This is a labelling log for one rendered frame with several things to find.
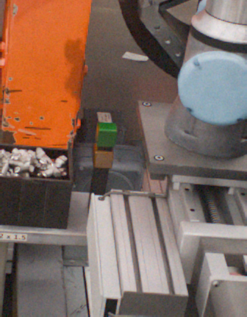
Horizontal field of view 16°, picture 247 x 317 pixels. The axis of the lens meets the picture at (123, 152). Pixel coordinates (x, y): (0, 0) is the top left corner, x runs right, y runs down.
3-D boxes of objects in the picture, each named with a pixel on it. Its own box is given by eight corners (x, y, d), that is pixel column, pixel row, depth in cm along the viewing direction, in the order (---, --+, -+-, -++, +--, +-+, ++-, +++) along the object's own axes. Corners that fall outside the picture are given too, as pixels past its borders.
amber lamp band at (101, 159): (110, 160, 186) (112, 143, 184) (112, 170, 182) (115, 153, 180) (91, 159, 185) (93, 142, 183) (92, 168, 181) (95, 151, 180)
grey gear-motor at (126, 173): (112, 192, 270) (129, 88, 254) (129, 275, 234) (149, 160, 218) (53, 188, 267) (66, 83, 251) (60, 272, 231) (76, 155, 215)
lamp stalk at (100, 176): (101, 209, 191) (114, 124, 181) (102, 218, 188) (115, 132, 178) (86, 208, 190) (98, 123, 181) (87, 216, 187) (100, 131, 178)
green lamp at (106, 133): (113, 139, 183) (116, 122, 181) (115, 148, 180) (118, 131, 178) (94, 137, 183) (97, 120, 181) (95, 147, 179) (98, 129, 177)
